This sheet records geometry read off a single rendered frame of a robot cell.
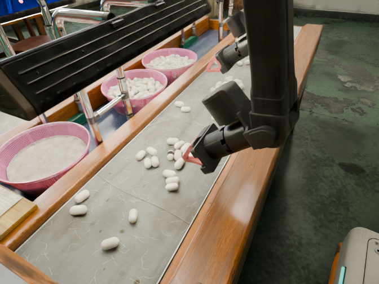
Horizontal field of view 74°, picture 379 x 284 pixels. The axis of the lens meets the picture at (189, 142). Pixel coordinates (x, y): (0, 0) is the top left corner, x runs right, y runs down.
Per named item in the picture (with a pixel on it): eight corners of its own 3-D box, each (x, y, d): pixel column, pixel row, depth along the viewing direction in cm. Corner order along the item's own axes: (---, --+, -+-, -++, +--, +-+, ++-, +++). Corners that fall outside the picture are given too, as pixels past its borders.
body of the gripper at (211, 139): (187, 152, 51) (213, 140, 46) (207, 125, 58) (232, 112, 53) (206, 175, 53) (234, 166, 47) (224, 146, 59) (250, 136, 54)
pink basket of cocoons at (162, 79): (173, 88, 117) (171, 69, 111) (163, 121, 97) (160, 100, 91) (118, 88, 120) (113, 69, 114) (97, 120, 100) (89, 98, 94)
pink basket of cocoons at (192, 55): (206, 70, 131) (206, 51, 125) (181, 93, 113) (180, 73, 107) (162, 62, 141) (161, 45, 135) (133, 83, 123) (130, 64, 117)
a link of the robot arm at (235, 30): (272, 39, 70) (282, 30, 75) (252, 0, 67) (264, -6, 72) (238, 58, 79) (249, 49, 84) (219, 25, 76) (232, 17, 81)
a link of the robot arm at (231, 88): (279, 145, 39) (298, 115, 44) (237, 83, 36) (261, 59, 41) (226, 158, 48) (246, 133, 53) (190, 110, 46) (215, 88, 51)
